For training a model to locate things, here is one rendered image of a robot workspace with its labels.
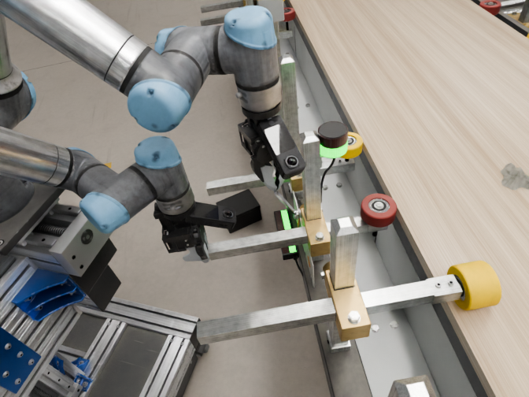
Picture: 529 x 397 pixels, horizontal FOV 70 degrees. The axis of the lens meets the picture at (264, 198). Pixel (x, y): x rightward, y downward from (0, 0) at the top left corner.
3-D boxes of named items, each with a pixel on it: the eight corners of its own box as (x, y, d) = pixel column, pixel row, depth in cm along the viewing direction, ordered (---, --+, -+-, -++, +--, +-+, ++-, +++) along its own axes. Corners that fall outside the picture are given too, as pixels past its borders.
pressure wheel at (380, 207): (364, 250, 92) (368, 220, 84) (354, 225, 98) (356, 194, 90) (396, 244, 92) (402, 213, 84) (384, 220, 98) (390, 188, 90)
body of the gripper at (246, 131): (272, 135, 80) (266, 83, 72) (294, 156, 75) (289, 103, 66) (240, 148, 78) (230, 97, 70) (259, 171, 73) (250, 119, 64)
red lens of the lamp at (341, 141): (321, 150, 75) (321, 142, 73) (315, 132, 79) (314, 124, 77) (351, 145, 75) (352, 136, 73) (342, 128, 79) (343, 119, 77)
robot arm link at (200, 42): (137, 49, 56) (207, 47, 54) (164, 18, 64) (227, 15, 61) (154, 96, 62) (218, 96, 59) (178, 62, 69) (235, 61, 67)
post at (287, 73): (293, 201, 122) (279, 61, 88) (290, 194, 125) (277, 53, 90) (303, 199, 122) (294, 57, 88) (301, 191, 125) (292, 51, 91)
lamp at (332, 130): (322, 213, 89) (320, 140, 73) (316, 197, 92) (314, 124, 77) (346, 209, 89) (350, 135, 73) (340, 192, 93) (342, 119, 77)
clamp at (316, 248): (311, 257, 90) (310, 244, 86) (299, 215, 99) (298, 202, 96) (334, 253, 90) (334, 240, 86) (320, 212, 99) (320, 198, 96)
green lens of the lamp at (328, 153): (321, 160, 76) (321, 151, 75) (315, 142, 81) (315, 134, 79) (350, 154, 77) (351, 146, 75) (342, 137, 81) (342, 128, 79)
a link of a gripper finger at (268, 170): (265, 177, 85) (260, 145, 78) (279, 193, 81) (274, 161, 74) (253, 183, 84) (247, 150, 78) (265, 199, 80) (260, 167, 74)
